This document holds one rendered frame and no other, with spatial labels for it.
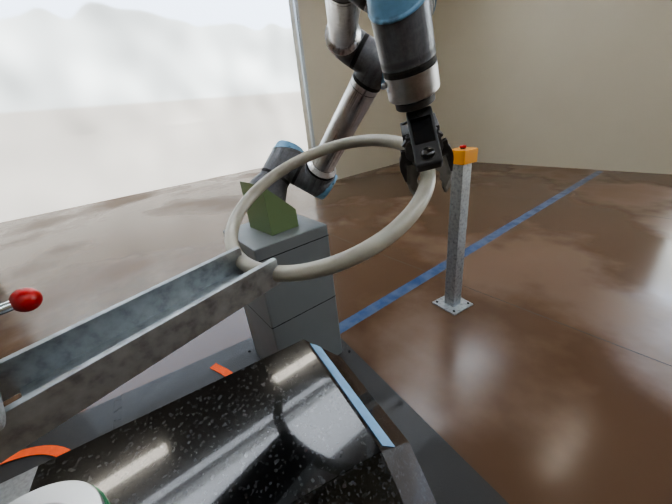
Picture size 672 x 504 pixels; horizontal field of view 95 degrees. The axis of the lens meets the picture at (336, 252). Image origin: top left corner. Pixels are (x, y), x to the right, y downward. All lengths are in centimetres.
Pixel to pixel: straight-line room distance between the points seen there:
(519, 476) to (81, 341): 152
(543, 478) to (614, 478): 25
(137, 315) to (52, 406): 17
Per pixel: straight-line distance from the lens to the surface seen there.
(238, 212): 80
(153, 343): 49
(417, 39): 57
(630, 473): 183
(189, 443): 72
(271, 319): 156
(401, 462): 68
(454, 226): 210
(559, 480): 169
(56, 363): 59
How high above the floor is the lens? 137
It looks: 25 degrees down
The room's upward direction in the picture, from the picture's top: 7 degrees counter-clockwise
